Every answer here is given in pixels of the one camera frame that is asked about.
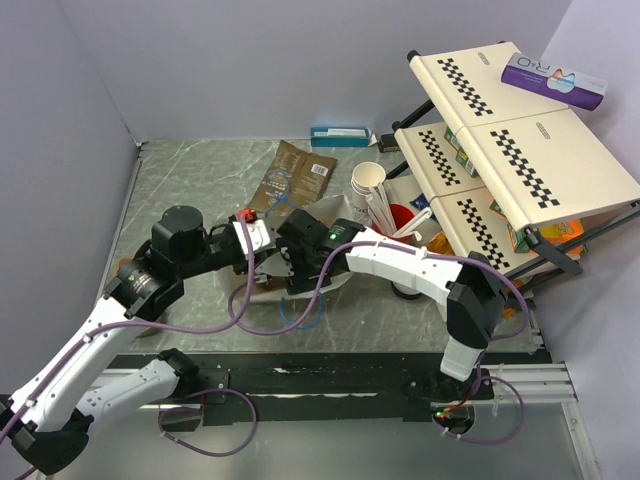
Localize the blue checkered paper bag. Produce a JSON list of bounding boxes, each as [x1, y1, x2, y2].
[[227, 168, 326, 333]]

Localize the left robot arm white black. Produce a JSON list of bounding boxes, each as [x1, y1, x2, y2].
[[1, 205, 271, 475]]

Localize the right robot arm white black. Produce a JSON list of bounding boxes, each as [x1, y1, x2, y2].
[[276, 209, 510, 399]]

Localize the brown coffee bean pouch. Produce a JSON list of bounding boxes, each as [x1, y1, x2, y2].
[[248, 141, 338, 216]]

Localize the stack of paper cups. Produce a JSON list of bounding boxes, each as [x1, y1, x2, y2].
[[351, 162, 389, 213]]

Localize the red cup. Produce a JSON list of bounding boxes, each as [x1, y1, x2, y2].
[[390, 203, 414, 245]]

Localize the teal blue box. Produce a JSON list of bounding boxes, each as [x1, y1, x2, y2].
[[310, 126, 378, 148]]

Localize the orange snack packet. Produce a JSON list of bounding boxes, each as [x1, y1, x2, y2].
[[426, 232, 456, 256]]

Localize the green snack boxes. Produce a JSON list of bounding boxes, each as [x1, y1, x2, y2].
[[444, 126, 479, 178]]

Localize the cream checkered tiered shelf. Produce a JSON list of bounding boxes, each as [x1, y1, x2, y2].
[[393, 42, 639, 290]]

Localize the purple white box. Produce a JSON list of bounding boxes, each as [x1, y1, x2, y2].
[[501, 53, 609, 111]]

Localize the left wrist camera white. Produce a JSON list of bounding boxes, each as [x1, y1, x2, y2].
[[232, 209, 275, 257]]

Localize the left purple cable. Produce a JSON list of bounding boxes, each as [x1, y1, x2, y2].
[[0, 219, 260, 480]]

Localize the purple cable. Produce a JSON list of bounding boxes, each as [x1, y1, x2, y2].
[[0, 219, 260, 480], [228, 239, 531, 446]]

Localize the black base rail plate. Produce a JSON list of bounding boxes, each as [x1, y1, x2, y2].
[[99, 349, 496, 427]]

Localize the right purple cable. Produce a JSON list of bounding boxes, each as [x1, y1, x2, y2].
[[228, 239, 531, 446]]

